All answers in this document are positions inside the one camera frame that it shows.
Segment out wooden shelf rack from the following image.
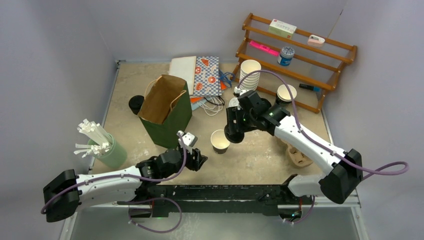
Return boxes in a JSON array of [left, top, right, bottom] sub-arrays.
[[232, 13, 358, 114]]

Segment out blue checkered bakery bag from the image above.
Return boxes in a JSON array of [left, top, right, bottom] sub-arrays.
[[190, 56, 222, 97]]

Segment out orange paper bag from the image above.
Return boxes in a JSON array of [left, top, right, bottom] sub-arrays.
[[190, 82, 228, 104]]

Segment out wrapped white straws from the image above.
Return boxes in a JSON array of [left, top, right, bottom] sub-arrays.
[[73, 119, 113, 158]]

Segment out green paper bag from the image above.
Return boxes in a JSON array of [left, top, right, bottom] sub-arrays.
[[137, 74, 192, 149]]

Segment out dark takeout coffee cup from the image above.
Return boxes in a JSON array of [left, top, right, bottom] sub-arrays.
[[210, 129, 231, 155]]

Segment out pink highlighter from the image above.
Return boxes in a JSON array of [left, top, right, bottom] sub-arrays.
[[249, 40, 280, 57]]

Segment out purple cable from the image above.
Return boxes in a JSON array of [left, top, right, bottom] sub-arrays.
[[40, 130, 189, 216], [236, 69, 410, 181]]

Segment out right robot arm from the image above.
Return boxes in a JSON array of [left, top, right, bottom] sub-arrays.
[[224, 90, 363, 204]]

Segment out green straw holder cup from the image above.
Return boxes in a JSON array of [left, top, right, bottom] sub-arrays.
[[88, 133, 127, 169]]

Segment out pink white small case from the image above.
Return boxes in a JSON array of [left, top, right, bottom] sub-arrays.
[[307, 34, 326, 48]]

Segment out white green box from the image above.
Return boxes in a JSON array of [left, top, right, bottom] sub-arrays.
[[267, 19, 297, 39]]

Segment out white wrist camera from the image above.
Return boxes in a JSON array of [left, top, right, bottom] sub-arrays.
[[233, 86, 248, 98], [177, 130, 198, 152]]

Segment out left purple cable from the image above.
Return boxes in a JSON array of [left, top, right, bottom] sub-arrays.
[[40, 130, 189, 216]]

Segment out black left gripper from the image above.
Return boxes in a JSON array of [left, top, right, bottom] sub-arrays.
[[161, 144, 207, 179]]

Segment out blue lidded jar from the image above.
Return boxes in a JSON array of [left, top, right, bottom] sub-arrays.
[[277, 46, 295, 67]]

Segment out white lid stack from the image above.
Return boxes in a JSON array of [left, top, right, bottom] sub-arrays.
[[228, 97, 241, 110]]

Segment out stack of white paper cups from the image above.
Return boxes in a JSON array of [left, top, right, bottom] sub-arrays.
[[239, 59, 262, 91]]

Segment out single black coffee lid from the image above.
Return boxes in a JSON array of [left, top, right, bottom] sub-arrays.
[[224, 126, 245, 144]]

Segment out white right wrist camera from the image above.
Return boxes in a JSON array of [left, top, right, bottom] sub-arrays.
[[233, 86, 248, 98]]

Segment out dark blue marker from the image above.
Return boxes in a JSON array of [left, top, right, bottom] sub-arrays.
[[299, 83, 321, 92]]

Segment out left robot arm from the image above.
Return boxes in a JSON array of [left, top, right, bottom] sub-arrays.
[[41, 147, 208, 223]]

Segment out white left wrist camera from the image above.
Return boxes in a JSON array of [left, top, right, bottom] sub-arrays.
[[177, 130, 198, 152]]

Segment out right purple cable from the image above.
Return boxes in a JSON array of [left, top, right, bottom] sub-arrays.
[[236, 69, 410, 181]]

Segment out dark printed coffee cup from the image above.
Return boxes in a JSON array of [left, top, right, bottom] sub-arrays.
[[275, 84, 297, 107]]

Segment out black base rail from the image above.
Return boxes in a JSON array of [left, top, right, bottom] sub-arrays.
[[126, 183, 313, 220]]

